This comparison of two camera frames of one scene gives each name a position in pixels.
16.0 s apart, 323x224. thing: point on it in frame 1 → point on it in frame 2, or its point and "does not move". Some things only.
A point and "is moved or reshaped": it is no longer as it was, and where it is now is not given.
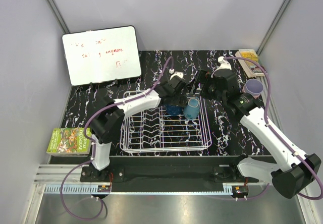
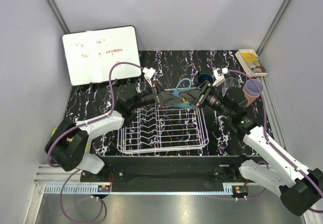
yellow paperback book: [251, 68] does not move
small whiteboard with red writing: [102, 55] does not move
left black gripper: [180, 100] → [164, 99]
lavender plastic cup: [255, 87] does not move
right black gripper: [201, 77] → [192, 96]
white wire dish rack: [155, 129] does not move
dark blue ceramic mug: [175, 110] is moved or reshaped
